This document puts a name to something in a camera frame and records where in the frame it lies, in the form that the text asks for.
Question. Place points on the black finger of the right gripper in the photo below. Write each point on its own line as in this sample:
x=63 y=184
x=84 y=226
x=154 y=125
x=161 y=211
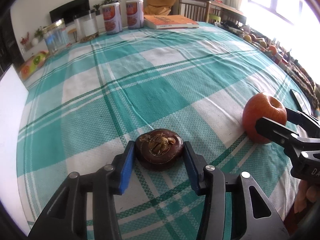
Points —
x=306 y=121

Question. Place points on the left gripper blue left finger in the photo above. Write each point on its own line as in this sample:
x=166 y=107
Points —
x=64 y=216

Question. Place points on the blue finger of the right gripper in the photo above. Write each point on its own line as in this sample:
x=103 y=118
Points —
x=273 y=131

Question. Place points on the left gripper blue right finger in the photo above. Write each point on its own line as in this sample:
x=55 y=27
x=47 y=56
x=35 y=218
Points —
x=253 y=215

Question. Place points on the dark mangosteen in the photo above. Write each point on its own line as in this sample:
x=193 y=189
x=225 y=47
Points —
x=159 y=149

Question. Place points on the person's right hand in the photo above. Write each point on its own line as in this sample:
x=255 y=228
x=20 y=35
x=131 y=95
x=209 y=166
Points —
x=306 y=192

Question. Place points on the black tablet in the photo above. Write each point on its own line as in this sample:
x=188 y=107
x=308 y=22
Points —
x=301 y=104

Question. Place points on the fruit tray on side table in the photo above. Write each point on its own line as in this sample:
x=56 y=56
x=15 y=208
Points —
x=261 y=45

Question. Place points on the teal plaid tablecloth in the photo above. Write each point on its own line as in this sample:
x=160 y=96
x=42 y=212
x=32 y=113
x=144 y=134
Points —
x=87 y=102

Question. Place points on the wooden desk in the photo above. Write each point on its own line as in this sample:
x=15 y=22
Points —
x=227 y=13

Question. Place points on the wooden chair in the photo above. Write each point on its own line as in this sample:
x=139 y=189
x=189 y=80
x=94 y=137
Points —
x=196 y=10

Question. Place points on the fruit print tissue pack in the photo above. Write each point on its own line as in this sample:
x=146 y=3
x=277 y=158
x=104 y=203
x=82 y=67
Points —
x=33 y=64

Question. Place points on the orange book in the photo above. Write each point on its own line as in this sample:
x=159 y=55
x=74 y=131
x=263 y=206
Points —
x=169 y=22

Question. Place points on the orange lounge chair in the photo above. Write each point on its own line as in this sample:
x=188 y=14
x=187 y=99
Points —
x=158 y=7

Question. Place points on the glass jar gold lid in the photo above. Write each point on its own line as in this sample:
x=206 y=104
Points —
x=56 y=37

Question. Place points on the clear jar black lid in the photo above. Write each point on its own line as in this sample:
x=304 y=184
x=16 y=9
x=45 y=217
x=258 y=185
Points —
x=86 y=26

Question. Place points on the black television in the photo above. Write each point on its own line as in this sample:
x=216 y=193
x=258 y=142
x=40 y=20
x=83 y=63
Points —
x=69 y=10

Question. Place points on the potted green plant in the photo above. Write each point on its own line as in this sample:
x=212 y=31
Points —
x=104 y=2

